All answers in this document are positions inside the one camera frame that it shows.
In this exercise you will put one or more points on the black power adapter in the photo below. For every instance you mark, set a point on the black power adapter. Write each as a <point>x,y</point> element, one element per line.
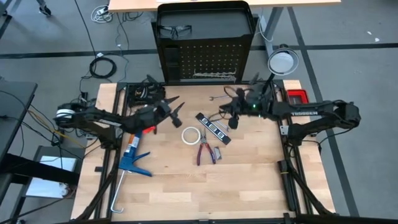
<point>56,140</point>

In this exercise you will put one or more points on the black metal rig frame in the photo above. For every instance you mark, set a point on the black metal rig frame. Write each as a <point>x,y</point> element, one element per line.
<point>342,219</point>

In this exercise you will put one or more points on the white masking tape roll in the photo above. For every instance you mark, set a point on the white masking tape roll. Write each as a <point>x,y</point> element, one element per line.
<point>196,141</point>

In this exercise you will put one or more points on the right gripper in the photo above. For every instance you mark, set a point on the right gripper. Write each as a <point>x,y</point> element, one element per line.
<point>239,105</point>

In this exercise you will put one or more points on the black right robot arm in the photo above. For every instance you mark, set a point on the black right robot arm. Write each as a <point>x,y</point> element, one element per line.
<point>304,112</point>

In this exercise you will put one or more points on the light wooden desk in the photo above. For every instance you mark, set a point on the light wooden desk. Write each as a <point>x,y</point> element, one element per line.
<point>280,4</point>

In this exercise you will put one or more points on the blue caulking gun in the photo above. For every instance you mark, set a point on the blue caulking gun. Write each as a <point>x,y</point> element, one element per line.
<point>129,163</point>

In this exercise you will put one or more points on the white flat panel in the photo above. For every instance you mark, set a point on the white flat panel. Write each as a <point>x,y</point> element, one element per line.
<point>49,189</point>

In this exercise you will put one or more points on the silver combination wrench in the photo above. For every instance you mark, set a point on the silver combination wrench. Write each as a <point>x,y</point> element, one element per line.
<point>224,125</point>
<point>217,97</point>

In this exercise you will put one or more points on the person's foot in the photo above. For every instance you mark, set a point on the person's foot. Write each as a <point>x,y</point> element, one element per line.
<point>46,11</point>

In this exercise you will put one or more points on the red plastic box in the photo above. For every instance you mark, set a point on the red plastic box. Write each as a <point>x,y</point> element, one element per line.
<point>297,96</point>

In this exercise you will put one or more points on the black desk lamp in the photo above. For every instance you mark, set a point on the black desk lamp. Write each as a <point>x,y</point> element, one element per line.
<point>283,60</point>

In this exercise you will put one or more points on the red plastic tab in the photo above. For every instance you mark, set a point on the red plastic tab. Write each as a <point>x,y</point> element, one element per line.
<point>150,129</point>

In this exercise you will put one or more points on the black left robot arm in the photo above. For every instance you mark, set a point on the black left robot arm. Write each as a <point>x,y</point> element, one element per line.
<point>102,116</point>

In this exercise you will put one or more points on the black pegboard bin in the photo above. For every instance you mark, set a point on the black pegboard bin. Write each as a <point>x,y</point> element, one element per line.
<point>172,55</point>
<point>174,72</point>

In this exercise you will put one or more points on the black pegboard cart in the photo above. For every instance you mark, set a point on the black pegboard cart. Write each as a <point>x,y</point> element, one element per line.
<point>202,17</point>

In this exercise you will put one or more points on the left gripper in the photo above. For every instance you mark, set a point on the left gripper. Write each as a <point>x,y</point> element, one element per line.
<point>152,116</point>

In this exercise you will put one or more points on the silver pegboard hook rail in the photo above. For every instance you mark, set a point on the silver pegboard hook rail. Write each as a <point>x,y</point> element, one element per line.
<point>214,74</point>

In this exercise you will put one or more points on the small silver hex key set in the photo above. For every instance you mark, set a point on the small silver hex key set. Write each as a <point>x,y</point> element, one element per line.
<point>218,153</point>

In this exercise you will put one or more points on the black folded tripod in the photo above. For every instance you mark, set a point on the black folded tripod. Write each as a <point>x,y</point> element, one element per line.
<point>287,186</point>

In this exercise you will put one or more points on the black metal floor beam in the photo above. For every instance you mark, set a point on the black metal floor beam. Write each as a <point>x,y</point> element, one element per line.
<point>37,169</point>

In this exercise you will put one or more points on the black desk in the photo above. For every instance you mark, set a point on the black desk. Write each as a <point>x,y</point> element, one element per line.
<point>12,109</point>

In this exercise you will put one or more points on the black spirit level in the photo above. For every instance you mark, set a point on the black spirit level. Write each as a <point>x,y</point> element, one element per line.
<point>214,129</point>

